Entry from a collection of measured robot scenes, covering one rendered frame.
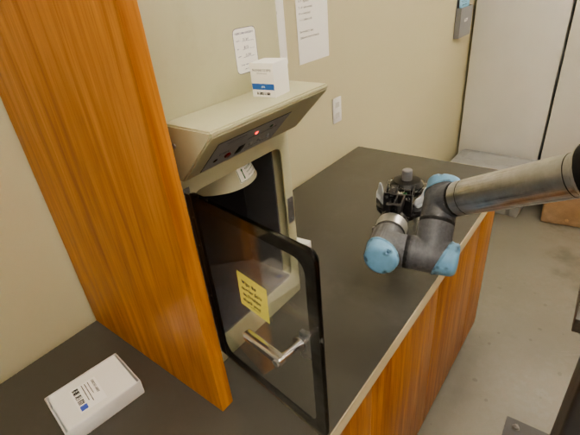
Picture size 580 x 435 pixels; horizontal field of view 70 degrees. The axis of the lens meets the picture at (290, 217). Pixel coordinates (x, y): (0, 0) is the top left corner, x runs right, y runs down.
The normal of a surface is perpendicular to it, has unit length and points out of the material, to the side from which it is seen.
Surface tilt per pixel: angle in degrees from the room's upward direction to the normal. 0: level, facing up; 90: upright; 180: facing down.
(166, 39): 90
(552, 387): 0
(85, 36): 90
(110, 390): 0
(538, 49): 90
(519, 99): 90
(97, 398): 0
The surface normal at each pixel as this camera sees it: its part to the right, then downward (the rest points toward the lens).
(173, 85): 0.79, 0.25
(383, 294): -0.08, -0.86
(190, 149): -0.61, 0.44
